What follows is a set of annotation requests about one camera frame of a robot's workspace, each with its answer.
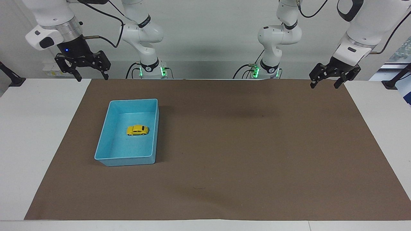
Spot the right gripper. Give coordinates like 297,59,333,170
54,33,112,82

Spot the light blue plastic tray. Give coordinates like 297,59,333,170
94,98,160,167

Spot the yellow toy beetle car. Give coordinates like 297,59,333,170
126,124,149,136

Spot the black cable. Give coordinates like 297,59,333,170
125,62,142,79
232,49,266,79
76,0,126,49
297,0,329,19
368,11,411,55

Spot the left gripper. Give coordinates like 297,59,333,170
309,56,362,90

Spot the black stand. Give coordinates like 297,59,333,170
381,62,411,90
0,61,26,87

